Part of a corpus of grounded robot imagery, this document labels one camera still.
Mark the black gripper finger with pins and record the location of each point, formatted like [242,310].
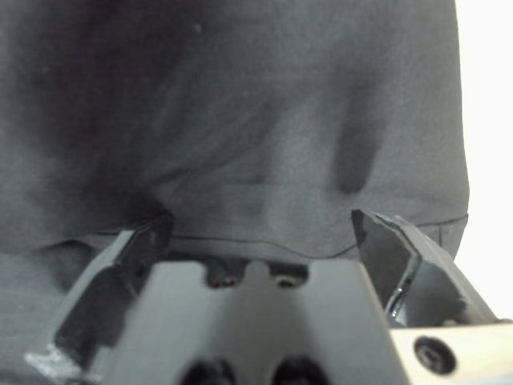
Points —
[421,273]
[104,309]

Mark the black Unitree polo shirt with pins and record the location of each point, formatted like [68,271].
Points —
[240,120]

